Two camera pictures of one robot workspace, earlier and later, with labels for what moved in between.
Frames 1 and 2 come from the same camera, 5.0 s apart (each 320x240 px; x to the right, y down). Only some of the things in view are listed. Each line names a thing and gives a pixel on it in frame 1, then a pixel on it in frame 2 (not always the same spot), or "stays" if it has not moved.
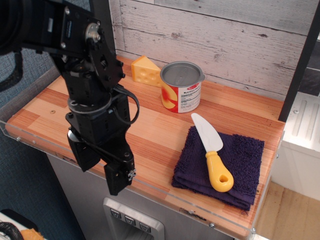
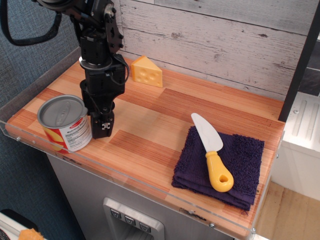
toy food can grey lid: [181, 74] to [61, 111]
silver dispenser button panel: [125, 223] stays
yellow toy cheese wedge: [144, 71] stays
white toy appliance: [296, 162] stays
